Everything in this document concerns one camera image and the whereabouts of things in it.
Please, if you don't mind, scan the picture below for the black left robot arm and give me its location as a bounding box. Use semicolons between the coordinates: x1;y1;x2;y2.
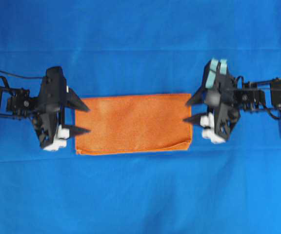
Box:
0;66;90;152

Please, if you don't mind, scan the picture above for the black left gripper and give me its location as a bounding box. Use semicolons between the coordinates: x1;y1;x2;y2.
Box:
32;66;91;152

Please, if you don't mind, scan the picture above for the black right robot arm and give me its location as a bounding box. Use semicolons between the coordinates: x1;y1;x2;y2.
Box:
183;58;281;143

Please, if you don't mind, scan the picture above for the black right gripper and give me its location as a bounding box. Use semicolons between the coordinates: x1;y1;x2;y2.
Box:
183;58;240;144

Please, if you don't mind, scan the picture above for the blue table cloth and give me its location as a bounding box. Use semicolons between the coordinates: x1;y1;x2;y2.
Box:
0;0;281;234

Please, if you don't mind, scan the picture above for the orange towel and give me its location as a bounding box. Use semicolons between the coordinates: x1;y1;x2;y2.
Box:
75;93;193;155

